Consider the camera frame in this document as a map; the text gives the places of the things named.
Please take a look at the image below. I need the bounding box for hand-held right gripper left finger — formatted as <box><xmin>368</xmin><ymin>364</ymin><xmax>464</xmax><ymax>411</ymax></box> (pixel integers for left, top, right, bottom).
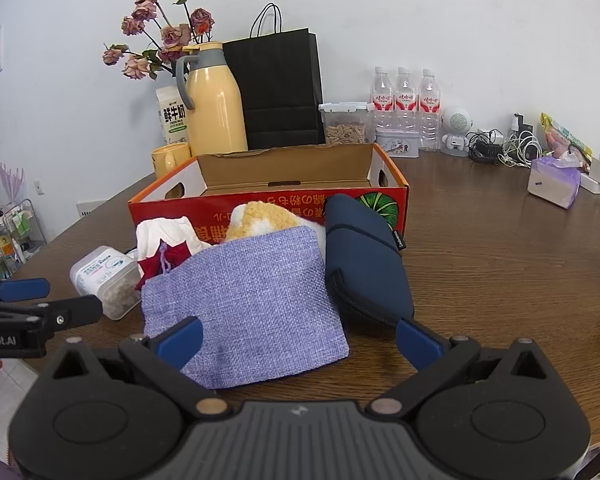
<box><xmin>44</xmin><ymin>316</ymin><xmax>227</xmax><ymax>421</ymax></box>

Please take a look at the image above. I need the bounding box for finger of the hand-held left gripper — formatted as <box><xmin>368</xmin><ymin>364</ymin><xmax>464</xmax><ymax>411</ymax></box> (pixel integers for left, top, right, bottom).
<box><xmin>0</xmin><ymin>278</ymin><xmax>50</xmax><ymax>304</ymax></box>
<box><xmin>0</xmin><ymin>294</ymin><xmax>104</xmax><ymax>334</ymax></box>

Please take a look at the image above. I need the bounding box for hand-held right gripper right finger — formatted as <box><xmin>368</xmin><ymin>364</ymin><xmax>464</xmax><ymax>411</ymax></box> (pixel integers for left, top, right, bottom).
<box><xmin>370</xmin><ymin>317</ymin><xmax>556</xmax><ymax>420</ymax></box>

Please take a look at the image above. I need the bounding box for clear plastic jar white lid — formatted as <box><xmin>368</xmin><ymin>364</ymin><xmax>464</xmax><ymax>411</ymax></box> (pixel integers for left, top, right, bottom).
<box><xmin>70</xmin><ymin>246</ymin><xmax>142</xmax><ymax>321</ymax></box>

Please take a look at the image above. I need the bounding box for purple woven pouch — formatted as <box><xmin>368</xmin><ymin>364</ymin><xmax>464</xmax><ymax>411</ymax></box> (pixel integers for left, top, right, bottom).
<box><xmin>141</xmin><ymin>225</ymin><xmax>351</xmax><ymax>390</ymax></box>

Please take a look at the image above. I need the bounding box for dark red cloth pouch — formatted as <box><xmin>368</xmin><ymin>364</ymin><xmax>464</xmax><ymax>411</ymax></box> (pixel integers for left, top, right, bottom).
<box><xmin>134</xmin><ymin>240</ymin><xmax>193</xmax><ymax>291</ymax></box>

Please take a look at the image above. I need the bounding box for navy zip pouch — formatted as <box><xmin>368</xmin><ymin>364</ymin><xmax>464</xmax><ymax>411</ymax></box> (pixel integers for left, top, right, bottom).
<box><xmin>324</xmin><ymin>193</ymin><xmax>415</xmax><ymax>329</ymax></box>

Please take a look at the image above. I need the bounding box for white cloth drawstring bag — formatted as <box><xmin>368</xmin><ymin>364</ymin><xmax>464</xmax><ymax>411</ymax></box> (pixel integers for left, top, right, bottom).
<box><xmin>135</xmin><ymin>216</ymin><xmax>213</xmax><ymax>281</ymax></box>

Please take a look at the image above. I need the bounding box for yellow white plush toy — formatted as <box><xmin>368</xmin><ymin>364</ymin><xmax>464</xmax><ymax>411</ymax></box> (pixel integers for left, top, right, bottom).
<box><xmin>225</xmin><ymin>201</ymin><xmax>328</xmax><ymax>267</ymax></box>

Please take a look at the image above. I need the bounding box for red orange cardboard box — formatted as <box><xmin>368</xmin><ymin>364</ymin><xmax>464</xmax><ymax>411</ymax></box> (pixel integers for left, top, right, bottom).
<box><xmin>127</xmin><ymin>142</ymin><xmax>410</xmax><ymax>252</ymax></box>

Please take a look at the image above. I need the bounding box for yellow mug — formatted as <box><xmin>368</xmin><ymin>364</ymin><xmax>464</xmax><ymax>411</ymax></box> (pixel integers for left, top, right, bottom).
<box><xmin>151</xmin><ymin>142</ymin><xmax>193</xmax><ymax>179</ymax></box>

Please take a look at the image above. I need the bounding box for white printed tin box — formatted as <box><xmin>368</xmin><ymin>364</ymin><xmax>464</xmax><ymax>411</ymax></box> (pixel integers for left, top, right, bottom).
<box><xmin>375</xmin><ymin>127</ymin><xmax>421</xmax><ymax>158</ymax></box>

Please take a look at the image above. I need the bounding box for purple tissue pack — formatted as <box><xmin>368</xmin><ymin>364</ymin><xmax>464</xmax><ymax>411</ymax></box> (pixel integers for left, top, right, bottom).
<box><xmin>526</xmin><ymin>155</ymin><xmax>582</xmax><ymax>209</ymax></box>

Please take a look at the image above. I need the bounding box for white milk carton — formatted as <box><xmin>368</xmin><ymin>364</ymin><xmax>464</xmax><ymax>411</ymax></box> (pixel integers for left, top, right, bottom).
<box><xmin>156</xmin><ymin>85</ymin><xmax>189</xmax><ymax>146</ymax></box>

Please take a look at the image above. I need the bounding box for white robot-shaped speaker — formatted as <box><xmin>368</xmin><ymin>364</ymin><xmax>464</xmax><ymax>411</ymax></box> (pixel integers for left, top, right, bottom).
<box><xmin>439</xmin><ymin>106</ymin><xmax>473</xmax><ymax>157</ymax></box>

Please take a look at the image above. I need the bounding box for clear food container with nuts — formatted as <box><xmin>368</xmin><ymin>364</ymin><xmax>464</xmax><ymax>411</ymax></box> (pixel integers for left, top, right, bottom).
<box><xmin>319</xmin><ymin>101</ymin><xmax>376</xmax><ymax>146</ymax></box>

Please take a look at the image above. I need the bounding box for yellow snack packet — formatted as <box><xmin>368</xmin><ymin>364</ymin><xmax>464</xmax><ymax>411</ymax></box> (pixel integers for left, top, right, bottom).
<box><xmin>540</xmin><ymin>112</ymin><xmax>593</xmax><ymax>171</ymax></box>

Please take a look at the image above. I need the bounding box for black paper bag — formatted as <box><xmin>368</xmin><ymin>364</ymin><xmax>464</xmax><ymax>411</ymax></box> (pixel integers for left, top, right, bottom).
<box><xmin>222</xmin><ymin>3</ymin><xmax>326</xmax><ymax>151</ymax></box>

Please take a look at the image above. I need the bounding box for dried rose bouquet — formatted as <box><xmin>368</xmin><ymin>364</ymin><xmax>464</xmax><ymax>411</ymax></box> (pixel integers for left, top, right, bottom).
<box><xmin>102</xmin><ymin>0</ymin><xmax>216</xmax><ymax>81</ymax></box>

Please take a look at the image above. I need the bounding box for wire storage rack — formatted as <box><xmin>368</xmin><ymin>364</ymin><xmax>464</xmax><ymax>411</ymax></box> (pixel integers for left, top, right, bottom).
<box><xmin>0</xmin><ymin>199</ymin><xmax>48</xmax><ymax>281</ymax></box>

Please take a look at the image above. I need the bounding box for purple plant wall decal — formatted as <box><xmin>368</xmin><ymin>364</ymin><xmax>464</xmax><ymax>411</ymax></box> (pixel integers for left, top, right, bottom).
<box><xmin>0</xmin><ymin>152</ymin><xmax>26</xmax><ymax>206</ymax></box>

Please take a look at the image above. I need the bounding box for black charger cable tangle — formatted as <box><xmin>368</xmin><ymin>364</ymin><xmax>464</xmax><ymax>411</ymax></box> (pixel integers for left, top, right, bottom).
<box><xmin>466</xmin><ymin>130</ymin><xmax>506</xmax><ymax>165</ymax></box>

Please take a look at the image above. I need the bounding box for white cable tangle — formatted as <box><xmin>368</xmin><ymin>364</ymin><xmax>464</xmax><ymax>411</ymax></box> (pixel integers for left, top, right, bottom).
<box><xmin>500</xmin><ymin>130</ymin><xmax>543</xmax><ymax>167</ymax></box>

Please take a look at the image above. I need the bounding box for yellow thermos jug grey handle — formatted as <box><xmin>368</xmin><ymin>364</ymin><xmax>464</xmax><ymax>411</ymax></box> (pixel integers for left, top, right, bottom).
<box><xmin>175</xmin><ymin>42</ymin><xmax>249</xmax><ymax>157</ymax></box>

